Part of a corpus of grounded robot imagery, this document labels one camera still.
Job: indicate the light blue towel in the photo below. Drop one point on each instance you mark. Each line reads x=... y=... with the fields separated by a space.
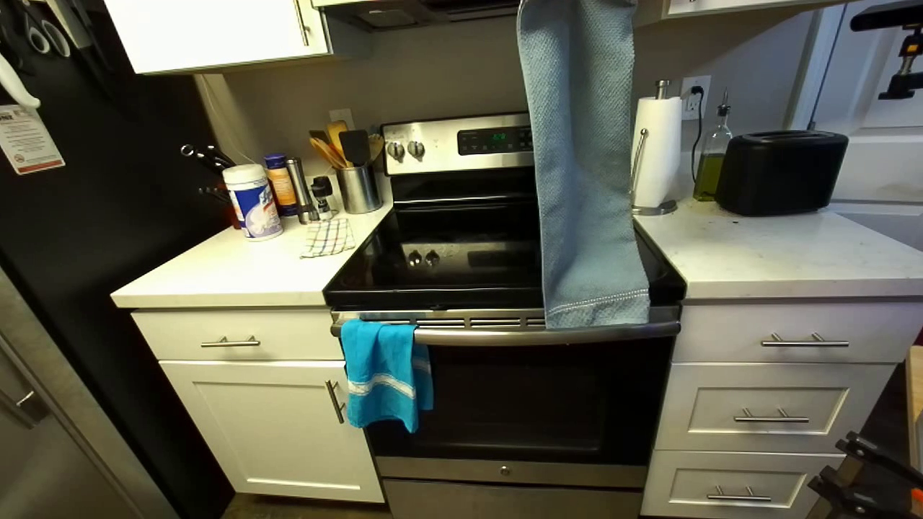
x=578 y=58

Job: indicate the bright blue towel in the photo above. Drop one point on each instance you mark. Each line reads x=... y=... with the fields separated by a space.
x=389 y=374

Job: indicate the paper towel roll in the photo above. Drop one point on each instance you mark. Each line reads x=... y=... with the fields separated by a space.
x=657 y=148

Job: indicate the steel utensil crock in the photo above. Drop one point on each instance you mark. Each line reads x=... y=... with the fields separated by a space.
x=358 y=190

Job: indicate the white patterned trivet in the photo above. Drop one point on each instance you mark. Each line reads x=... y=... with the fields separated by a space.
x=328 y=239

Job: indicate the black glass-top stove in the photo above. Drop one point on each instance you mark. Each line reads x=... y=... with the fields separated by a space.
x=516 y=435

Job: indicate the spice bottle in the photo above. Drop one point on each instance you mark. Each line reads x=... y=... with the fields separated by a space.
x=282 y=182

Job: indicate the white wipes canister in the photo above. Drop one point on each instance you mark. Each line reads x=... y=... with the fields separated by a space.
x=253 y=201

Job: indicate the white cabinet left of stove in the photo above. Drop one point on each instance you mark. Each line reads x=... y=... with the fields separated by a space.
x=268 y=391

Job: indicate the olive oil bottle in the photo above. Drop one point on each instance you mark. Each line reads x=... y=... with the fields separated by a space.
x=715 y=155

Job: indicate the black toaster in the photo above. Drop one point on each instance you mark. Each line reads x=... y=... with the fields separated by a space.
x=781 y=172

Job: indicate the white drawer cabinet right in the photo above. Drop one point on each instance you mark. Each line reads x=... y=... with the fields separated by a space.
x=758 y=400

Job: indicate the black refrigerator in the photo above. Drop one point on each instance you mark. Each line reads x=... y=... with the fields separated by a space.
x=90 y=425

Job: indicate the white upper cabinet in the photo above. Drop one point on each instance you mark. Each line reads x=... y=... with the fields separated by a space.
x=184 y=35

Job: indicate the white paper on fridge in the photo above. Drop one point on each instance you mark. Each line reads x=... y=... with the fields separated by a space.
x=27 y=143

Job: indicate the steel oven handle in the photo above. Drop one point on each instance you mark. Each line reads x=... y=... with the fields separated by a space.
x=529 y=332

